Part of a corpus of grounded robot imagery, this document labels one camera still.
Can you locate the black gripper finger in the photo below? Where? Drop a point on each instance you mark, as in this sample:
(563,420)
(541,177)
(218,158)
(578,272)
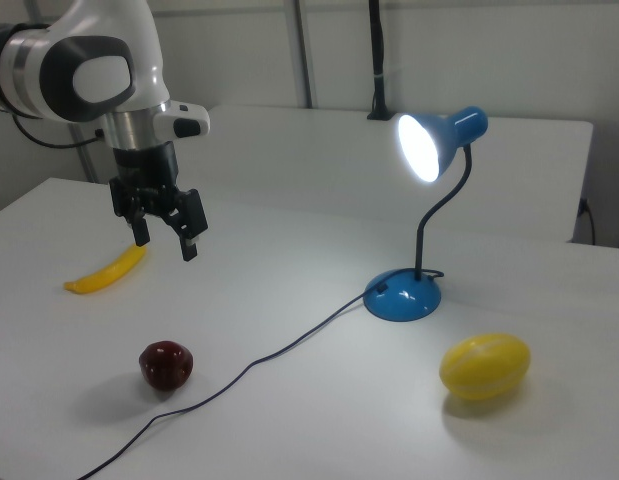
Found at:
(139,227)
(193,220)

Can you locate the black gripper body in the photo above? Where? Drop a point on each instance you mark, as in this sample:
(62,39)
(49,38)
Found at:
(145,172)

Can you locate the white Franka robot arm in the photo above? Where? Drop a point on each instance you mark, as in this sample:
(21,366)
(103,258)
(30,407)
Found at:
(104,45)

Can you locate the yellow plastic banana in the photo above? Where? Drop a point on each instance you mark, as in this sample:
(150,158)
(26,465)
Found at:
(109,274)

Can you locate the dark red plastic apple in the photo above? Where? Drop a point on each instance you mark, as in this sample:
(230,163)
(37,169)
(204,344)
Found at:
(165,367)

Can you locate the blue bowl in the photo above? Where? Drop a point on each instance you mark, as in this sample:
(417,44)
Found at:
(404,300)

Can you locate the yellow striped melon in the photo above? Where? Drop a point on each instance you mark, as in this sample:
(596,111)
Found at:
(484,367)

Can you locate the black clamped camera pole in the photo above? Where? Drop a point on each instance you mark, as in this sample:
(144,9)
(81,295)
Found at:
(377,50)

